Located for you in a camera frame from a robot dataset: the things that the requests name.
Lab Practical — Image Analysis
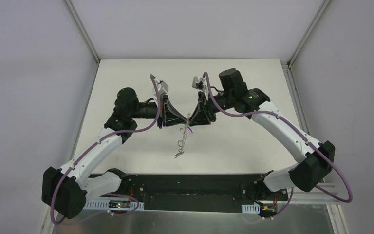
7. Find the keyring with black key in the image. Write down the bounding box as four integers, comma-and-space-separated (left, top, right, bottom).
174, 113, 192, 158

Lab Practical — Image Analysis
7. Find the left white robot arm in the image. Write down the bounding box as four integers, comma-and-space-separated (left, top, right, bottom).
42, 87, 187, 225

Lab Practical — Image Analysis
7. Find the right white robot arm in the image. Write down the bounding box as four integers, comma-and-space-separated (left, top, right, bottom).
190, 68, 336, 200

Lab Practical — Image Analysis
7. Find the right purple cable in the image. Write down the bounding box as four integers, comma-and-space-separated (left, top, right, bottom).
202, 71, 354, 221

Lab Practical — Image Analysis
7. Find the purple cable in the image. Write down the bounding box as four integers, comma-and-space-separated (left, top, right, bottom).
202, 71, 354, 221
49, 74, 162, 225

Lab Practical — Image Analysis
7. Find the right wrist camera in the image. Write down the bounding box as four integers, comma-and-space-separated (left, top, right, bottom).
192, 76, 207, 91

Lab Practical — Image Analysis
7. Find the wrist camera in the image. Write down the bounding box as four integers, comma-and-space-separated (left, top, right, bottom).
192, 76, 207, 91
152, 77, 169, 103

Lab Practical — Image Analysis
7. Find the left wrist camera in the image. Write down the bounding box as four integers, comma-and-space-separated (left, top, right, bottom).
152, 77, 169, 103

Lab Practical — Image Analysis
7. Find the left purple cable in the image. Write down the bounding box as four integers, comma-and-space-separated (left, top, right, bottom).
49, 74, 162, 225

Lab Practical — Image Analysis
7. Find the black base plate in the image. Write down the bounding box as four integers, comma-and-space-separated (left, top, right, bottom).
115, 174, 290, 213

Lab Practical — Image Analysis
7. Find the left white cable duct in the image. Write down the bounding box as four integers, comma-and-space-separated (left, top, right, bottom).
83, 197, 145, 211

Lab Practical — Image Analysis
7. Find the white cable duct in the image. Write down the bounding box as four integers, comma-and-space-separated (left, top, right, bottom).
241, 203, 260, 214
83, 197, 145, 211

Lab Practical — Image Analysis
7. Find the right white cable duct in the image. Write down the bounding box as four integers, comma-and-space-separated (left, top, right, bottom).
241, 203, 260, 214

